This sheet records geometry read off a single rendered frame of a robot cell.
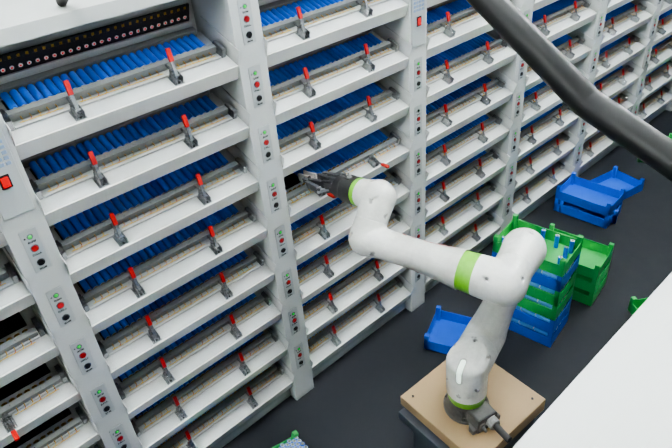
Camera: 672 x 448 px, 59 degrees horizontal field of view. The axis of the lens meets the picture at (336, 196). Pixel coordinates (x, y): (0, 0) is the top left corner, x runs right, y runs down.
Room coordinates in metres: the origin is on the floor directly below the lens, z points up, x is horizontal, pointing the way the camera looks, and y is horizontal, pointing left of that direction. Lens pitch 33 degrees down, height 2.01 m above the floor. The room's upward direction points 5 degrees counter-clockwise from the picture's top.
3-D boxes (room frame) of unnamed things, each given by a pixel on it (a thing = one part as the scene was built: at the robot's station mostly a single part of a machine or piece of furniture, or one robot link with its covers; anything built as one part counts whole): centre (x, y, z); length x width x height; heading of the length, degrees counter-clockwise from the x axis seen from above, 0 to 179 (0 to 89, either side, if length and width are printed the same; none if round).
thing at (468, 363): (1.26, -0.37, 0.48); 0.16 x 0.13 x 0.19; 144
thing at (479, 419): (1.20, -0.39, 0.36); 0.26 x 0.15 x 0.06; 26
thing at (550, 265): (1.92, -0.82, 0.44); 0.30 x 0.20 x 0.08; 48
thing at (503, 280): (1.21, -0.41, 0.91); 0.18 x 0.13 x 0.12; 54
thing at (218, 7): (1.70, 0.26, 0.84); 0.20 x 0.09 x 1.69; 39
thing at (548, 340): (1.92, -0.82, 0.04); 0.30 x 0.20 x 0.08; 48
